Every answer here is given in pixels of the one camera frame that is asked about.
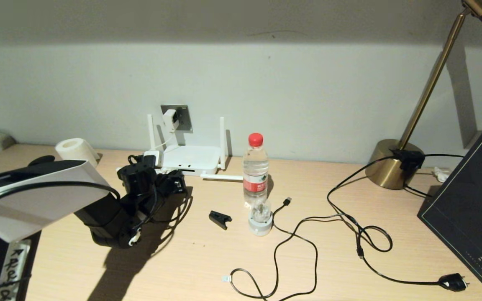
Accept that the small white crumpled object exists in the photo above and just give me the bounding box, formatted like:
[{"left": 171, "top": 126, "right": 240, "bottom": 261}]
[{"left": 431, "top": 167, "right": 449, "bottom": 184}]

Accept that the water bottle red cap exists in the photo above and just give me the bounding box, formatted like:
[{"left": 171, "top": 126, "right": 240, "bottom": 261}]
[{"left": 242, "top": 133, "right": 269, "bottom": 208}]

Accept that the small black clip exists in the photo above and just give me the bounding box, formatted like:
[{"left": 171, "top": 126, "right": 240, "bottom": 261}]
[{"left": 209, "top": 211, "right": 233, "bottom": 230}]

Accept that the black box on lamp base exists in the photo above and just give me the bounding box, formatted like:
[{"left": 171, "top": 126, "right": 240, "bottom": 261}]
[{"left": 390, "top": 150, "right": 426, "bottom": 175}]

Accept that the thin white adapter cable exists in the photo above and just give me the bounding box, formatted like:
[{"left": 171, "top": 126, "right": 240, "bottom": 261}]
[{"left": 151, "top": 130, "right": 175, "bottom": 175}]

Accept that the grey wall socket plate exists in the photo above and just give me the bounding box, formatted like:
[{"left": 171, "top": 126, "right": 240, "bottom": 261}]
[{"left": 160, "top": 105, "right": 193, "bottom": 133}]

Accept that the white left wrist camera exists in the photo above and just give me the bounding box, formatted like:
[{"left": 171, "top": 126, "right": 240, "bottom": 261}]
[{"left": 143, "top": 150, "right": 163, "bottom": 168}]

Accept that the white toilet paper roll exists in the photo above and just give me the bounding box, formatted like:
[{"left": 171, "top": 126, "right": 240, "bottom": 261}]
[{"left": 55, "top": 138, "right": 100, "bottom": 168}]

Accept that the small glass dome white base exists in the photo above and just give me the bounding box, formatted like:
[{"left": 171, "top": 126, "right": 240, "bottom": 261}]
[{"left": 248, "top": 199, "right": 274, "bottom": 237}]

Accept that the dark gift bag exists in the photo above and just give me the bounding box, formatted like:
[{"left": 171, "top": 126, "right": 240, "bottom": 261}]
[{"left": 417, "top": 130, "right": 482, "bottom": 301}]

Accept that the white handwritten tape label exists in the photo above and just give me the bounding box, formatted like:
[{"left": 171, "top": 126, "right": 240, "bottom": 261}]
[{"left": 0, "top": 240, "right": 31, "bottom": 301}]

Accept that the white power adapter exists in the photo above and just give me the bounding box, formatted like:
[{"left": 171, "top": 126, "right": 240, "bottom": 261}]
[{"left": 162, "top": 109, "right": 180, "bottom": 133}]

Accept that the black lamp power cord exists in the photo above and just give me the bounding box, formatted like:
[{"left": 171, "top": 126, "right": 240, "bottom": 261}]
[{"left": 327, "top": 154, "right": 470, "bottom": 292}]

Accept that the white router with antennas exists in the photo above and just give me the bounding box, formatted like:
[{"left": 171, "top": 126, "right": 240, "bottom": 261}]
[{"left": 117, "top": 114, "right": 244, "bottom": 182}]

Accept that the brass desk lamp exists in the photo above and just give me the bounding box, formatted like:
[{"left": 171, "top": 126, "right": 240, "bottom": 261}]
[{"left": 364, "top": 0, "right": 482, "bottom": 191}]

